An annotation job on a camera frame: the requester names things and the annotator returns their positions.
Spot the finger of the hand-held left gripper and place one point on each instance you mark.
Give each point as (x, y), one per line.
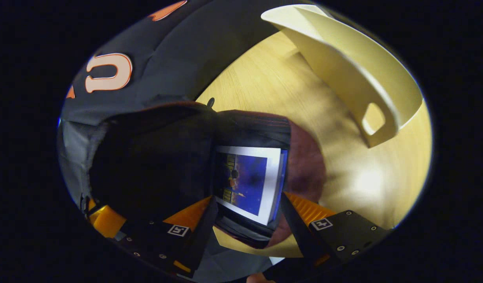
(107, 222)

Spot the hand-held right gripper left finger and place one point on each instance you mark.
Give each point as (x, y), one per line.
(204, 236)

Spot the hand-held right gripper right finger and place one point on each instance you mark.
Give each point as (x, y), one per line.
(296, 228)

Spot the maroon schoolbag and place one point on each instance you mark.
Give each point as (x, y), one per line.
(147, 165)

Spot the blue cover book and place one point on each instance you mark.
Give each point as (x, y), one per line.
(245, 177)

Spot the cream bookshelf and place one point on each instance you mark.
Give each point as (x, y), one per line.
(343, 67)

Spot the black backdrop cloth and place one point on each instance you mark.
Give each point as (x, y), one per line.
(174, 67)

